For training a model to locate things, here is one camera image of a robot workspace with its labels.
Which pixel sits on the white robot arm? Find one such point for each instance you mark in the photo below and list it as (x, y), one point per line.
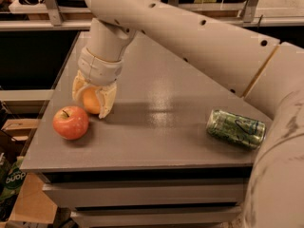
(266, 73)

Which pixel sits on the metal shelf rail frame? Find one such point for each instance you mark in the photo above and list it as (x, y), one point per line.
(136, 13)

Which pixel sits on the orange fruit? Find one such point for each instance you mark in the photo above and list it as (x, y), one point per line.
(90, 101)

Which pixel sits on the grey drawer cabinet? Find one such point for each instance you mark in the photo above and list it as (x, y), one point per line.
(150, 163)

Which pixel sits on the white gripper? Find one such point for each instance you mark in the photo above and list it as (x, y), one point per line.
(99, 68)

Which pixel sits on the red apple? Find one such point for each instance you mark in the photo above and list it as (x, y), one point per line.
(70, 122)

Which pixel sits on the brown cardboard box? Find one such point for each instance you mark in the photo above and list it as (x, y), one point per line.
(32, 209)

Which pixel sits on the green soda can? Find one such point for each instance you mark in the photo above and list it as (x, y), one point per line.
(236, 129)

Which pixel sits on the green printed bag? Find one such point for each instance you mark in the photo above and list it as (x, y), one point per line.
(14, 180)

